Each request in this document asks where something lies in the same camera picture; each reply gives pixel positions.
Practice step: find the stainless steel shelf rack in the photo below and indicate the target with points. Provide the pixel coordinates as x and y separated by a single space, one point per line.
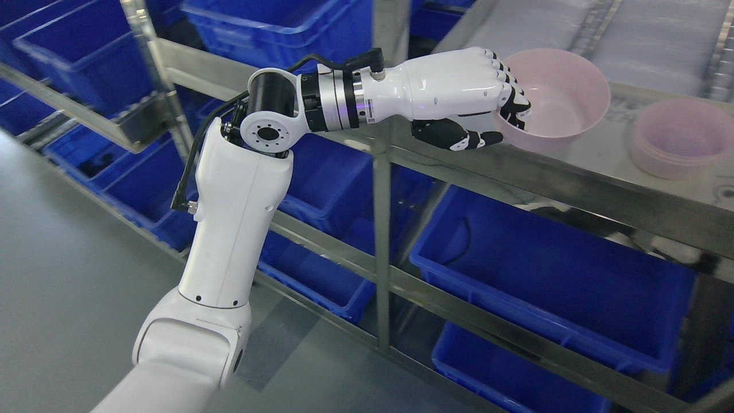
683 221

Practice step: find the pink bowl stack on shelf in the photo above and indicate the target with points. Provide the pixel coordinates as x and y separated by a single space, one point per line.
677 139

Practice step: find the blue bin on lower shelf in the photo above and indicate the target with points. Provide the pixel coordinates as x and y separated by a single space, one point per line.
607 301

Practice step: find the blue bin shelf bottom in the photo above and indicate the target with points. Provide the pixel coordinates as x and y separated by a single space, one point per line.
510 381

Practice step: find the blue bin upper left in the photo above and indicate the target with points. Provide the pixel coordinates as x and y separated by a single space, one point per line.
279 33

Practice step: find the pink plastic bowl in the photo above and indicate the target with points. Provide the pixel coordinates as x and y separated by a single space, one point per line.
568 96

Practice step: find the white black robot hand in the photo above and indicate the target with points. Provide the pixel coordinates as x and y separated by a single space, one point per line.
449 98

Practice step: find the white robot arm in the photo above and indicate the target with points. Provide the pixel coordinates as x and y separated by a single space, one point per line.
191 343

